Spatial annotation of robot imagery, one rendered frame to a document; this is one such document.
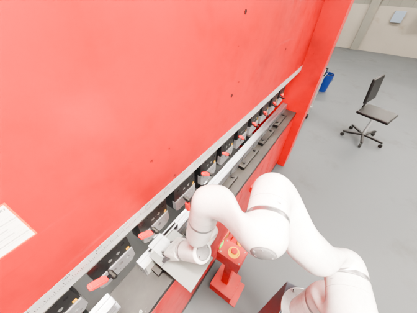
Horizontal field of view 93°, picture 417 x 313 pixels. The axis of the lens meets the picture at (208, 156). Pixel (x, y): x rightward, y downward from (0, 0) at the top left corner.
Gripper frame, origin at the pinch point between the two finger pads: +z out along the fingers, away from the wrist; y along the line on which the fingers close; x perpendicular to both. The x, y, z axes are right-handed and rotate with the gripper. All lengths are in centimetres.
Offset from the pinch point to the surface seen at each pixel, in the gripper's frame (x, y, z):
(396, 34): 131, -1190, -70
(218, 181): -1, -56, 8
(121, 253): -18.7, 17.9, -16.4
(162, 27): -62, -14, -67
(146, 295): 10.7, 18.8, 11.0
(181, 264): 8.9, 1.5, -3.8
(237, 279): 83, -39, 49
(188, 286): 15.5, 6.5, -9.4
